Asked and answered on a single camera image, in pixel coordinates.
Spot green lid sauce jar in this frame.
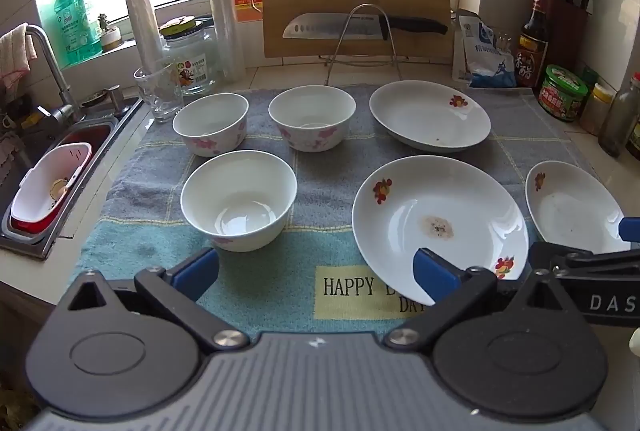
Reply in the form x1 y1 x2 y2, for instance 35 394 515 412
539 65 588 122

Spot short plastic wrap roll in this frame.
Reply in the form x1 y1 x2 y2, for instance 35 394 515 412
124 0 166 72

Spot small potted plant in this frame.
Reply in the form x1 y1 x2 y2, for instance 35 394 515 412
96 13 123 52

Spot clear drinking glass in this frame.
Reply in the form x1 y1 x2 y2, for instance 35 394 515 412
133 62 185 124

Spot white plastic strainer basket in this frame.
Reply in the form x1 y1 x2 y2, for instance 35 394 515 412
11 142 94 223

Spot white plate fruit print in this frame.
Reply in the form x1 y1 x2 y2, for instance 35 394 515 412
351 156 530 307
369 80 492 154
525 160 632 256

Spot tall plastic wrap roll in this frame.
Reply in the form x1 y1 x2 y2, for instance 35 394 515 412
202 0 247 84

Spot glass jar black lid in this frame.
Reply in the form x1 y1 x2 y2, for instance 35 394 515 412
160 15 219 96

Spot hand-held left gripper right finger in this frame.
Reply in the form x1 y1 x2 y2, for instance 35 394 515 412
384 247 563 354

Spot steel sink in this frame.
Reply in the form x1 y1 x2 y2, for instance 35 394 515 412
0 96 146 262

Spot red plastic basin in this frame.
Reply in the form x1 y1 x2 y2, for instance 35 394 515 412
9 205 67 235

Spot grey blue checked towel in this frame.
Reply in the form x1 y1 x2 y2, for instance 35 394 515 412
75 83 601 338

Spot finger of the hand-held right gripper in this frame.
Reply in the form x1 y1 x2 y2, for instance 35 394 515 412
618 215 640 243
528 241 640 281

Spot dark vinegar bottle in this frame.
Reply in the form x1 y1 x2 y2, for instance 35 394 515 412
515 0 551 88

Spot yellow lid spice jar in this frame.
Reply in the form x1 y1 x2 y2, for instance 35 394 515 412
579 83 615 136

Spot blue white salt bag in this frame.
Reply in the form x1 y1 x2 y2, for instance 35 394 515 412
467 23 518 89

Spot black handled kitchen cleaver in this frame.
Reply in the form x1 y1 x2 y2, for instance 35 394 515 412
282 12 449 40

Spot red cap glass bottle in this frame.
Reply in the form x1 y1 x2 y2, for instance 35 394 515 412
598 72 640 158

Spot pink white rag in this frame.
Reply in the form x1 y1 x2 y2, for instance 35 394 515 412
0 23 38 89

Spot steel wire rack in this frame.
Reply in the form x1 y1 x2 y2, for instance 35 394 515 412
320 3 407 86

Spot green cap spice jar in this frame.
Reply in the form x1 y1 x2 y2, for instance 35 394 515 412
580 67 601 94

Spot dark red knife block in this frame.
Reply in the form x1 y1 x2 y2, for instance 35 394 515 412
542 0 591 84

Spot white plastic bag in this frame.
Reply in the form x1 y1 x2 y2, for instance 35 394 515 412
452 10 483 84

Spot white bowl pink flowers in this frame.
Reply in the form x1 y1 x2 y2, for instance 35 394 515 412
268 85 357 153
180 151 298 253
172 92 250 158

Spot steel faucet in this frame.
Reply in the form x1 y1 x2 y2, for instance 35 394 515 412
22 25 86 124

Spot green dish soap bottle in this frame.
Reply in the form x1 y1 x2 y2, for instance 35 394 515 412
53 0 103 64

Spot steel sink knob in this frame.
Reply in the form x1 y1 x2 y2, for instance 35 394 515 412
106 84 127 118

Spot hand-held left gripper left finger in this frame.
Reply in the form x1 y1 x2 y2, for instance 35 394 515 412
66 247 251 354

